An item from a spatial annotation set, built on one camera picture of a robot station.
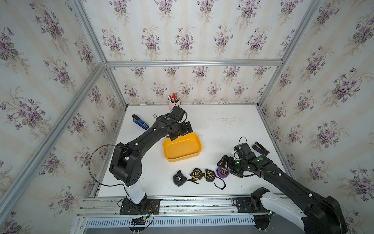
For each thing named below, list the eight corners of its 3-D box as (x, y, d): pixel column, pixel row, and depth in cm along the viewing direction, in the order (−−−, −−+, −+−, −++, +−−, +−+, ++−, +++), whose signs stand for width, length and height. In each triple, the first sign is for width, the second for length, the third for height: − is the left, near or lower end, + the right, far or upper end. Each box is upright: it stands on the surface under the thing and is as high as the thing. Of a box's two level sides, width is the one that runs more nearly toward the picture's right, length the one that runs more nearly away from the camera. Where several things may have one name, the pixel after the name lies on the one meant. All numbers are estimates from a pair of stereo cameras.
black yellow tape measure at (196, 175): (188, 180, 84) (188, 177, 81) (194, 168, 88) (194, 166, 85) (197, 185, 82) (198, 183, 79) (203, 174, 86) (204, 171, 83)
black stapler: (251, 146, 98) (253, 145, 96) (254, 142, 100) (255, 140, 98) (266, 156, 93) (268, 154, 91) (269, 151, 95) (270, 149, 94)
